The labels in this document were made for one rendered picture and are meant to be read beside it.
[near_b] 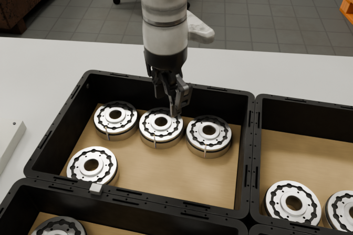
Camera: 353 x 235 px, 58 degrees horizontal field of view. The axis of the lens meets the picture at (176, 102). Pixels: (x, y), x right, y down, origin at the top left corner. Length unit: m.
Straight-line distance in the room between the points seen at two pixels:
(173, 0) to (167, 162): 0.37
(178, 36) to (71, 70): 0.72
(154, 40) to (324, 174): 0.46
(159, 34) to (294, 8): 2.64
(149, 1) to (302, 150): 0.49
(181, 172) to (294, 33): 2.18
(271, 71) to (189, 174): 0.59
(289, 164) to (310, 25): 2.23
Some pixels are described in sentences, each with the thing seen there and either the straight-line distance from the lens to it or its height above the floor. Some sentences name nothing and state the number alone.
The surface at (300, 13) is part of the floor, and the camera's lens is 3.03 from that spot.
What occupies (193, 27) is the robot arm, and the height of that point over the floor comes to 1.12.
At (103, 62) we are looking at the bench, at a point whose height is 0.70.
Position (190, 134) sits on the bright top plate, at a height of 0.86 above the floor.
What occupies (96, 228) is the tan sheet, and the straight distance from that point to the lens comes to 0.65.
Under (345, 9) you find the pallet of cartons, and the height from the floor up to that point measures 0.05.
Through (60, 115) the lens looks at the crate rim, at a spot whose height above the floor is 0.93.
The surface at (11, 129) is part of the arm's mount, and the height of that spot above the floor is 0.74.
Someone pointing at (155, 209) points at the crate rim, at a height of 0.93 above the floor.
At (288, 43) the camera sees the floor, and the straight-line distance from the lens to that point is 2.60.
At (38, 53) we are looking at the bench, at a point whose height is 0.70.
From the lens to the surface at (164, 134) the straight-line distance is 0.71.
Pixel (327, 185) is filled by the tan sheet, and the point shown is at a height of 0.83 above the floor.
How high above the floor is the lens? 1.42
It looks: 46 degrees down
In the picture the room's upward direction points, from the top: straight up
